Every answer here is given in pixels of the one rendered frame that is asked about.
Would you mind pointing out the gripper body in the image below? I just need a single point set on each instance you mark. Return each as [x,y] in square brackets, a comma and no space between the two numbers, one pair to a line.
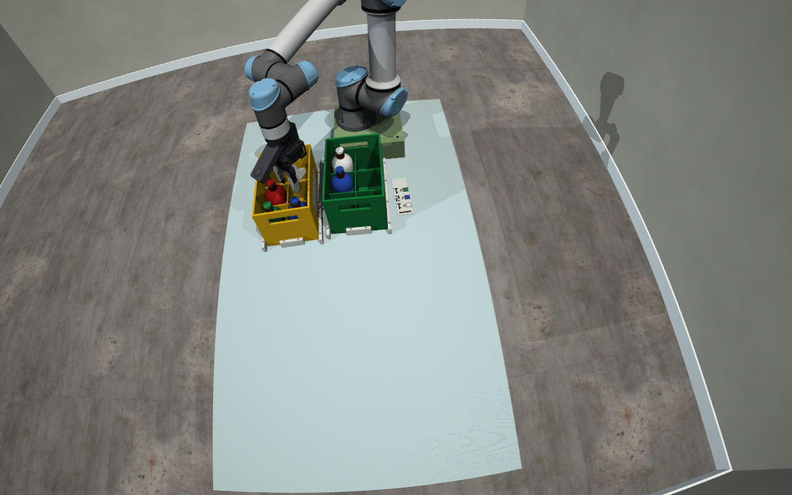
[293,150]

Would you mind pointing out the white bottle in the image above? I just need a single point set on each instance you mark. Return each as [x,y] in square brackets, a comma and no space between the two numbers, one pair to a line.
[342,159]

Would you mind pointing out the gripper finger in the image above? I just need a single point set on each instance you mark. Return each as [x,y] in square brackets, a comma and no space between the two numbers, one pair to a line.
[294,175]
[279,174]

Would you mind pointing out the dark green crate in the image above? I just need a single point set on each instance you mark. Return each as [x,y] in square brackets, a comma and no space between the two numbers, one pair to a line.
[342,213]

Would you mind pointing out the yellow crate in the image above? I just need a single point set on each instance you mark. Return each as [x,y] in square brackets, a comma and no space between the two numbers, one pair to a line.
[306,226]

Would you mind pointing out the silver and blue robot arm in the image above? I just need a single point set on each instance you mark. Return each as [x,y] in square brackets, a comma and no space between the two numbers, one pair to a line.
[278,84]

